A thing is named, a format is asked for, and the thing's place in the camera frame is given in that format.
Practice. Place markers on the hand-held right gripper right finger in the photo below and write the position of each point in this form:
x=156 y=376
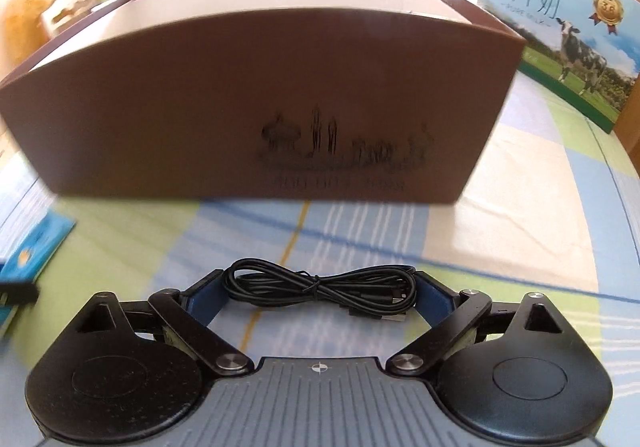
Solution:
x=426 y=294

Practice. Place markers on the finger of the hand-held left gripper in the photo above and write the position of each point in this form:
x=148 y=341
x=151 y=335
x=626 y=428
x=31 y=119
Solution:
x=17 y=293

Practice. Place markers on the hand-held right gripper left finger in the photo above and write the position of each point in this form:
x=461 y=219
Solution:
x=205 y=294

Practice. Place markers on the blue toothpaste tube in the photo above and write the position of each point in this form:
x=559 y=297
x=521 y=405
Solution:
x=40 y=237

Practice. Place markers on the brown cardboard box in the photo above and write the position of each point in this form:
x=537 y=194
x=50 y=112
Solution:
x=200 y=127

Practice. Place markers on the desktop with checked tablecloth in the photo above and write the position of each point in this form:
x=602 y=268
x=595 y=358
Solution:
x=550 y=227

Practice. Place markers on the yellow plastic bag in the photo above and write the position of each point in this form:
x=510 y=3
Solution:
x=30 y=7

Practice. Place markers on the blue milk gift box with cow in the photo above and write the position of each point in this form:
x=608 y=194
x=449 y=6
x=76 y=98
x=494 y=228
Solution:
x=540 y=27

